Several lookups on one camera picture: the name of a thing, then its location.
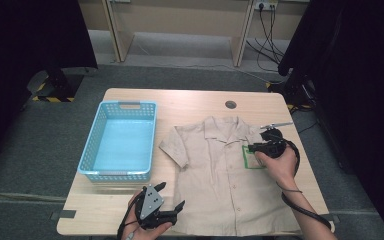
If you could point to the black stand base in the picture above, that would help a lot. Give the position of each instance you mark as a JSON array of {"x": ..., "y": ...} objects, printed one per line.
[
  {"x": 293, "y": 90},
  {"x": 60, "y": 85}
]

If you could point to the grey tape strip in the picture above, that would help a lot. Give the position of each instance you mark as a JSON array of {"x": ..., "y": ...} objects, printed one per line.
[
  {"x": 334, "y": 218},
  {"x": 64, "y": 214}
]

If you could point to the black curtain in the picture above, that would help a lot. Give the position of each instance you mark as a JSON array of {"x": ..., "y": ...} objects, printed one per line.
[
  {"x": 13, "y": 50},
  {"x": 363, "y": 66}
]

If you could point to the person's right hand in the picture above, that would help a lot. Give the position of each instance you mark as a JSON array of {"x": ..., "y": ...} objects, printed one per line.
[{"x": 281, "y": 170}]

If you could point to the yellow black hazard tape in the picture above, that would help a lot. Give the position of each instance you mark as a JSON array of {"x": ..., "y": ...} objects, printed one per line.
[{"x": 55, "y": 99}]

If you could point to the white wall socket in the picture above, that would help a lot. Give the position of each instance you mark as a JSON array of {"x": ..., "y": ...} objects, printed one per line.
[{"x": 266, "y": 4}]

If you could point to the beige short-sleeved shirt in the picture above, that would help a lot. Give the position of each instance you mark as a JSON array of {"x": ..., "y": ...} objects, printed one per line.
[{"x": 213, "y": 166}]

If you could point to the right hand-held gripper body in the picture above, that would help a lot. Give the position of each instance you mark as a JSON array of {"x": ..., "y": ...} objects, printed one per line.
[{"x": 273, "y": 146}]

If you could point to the blue plastic basket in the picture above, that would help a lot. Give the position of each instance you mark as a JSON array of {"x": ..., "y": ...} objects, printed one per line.
[{"x": 120, "y": 146}]

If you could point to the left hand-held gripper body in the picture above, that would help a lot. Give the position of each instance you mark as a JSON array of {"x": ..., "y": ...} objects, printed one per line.
[{"x": 150, "y": 210}]

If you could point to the person's left hand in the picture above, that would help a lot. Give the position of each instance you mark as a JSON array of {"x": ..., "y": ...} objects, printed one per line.
[{"x": 140, "y": 234}]

